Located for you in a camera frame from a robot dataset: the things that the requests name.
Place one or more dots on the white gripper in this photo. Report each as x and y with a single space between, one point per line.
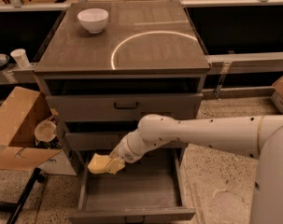
124 152

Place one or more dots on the yellow sponge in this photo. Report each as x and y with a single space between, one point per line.
98 164

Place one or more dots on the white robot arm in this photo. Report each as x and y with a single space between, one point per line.
257 136

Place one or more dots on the open bottom grey drawer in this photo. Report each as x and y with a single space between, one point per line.
149 191

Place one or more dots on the top grey drawer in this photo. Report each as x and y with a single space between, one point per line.
123 107

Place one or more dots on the grey drawer cabinet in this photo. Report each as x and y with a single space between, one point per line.
146 48

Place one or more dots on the white bowl in box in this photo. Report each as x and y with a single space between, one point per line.
45 131

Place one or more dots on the black floor stand leg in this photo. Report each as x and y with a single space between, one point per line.
15 208

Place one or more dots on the open cardboard box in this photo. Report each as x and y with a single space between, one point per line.
20 114

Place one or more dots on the white paper cup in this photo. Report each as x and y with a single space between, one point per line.
20 57

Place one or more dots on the white ceramic bowl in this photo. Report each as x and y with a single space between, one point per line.
94 20

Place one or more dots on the cardboard box at right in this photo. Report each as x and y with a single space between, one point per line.
282 94

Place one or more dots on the grey shelf rail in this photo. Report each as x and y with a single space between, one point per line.
246 63

